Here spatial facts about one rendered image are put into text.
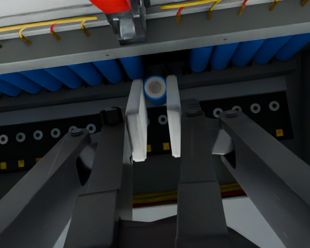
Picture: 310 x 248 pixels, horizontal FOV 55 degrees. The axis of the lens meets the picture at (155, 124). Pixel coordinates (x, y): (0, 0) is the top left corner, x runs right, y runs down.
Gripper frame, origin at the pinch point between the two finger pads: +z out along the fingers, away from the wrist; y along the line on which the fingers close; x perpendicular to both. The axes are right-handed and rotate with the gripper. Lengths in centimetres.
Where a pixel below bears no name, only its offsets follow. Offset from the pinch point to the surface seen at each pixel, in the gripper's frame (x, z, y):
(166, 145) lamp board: -8.2, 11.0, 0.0
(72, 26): 5.8, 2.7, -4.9
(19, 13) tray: 7.0, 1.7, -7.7
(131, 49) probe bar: 3.8, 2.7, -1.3
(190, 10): 5.8, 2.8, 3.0
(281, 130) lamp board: -8.0, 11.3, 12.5
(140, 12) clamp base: 6.2, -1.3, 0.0
